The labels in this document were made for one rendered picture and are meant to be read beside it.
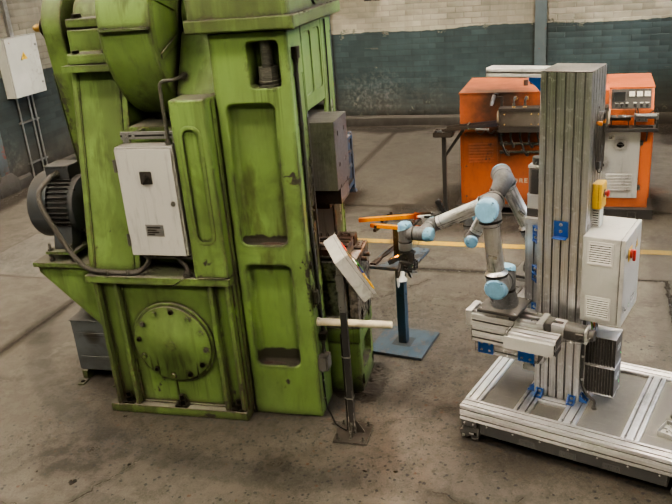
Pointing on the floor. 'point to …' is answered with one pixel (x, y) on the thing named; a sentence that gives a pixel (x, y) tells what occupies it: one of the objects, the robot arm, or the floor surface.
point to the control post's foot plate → (353, 433)
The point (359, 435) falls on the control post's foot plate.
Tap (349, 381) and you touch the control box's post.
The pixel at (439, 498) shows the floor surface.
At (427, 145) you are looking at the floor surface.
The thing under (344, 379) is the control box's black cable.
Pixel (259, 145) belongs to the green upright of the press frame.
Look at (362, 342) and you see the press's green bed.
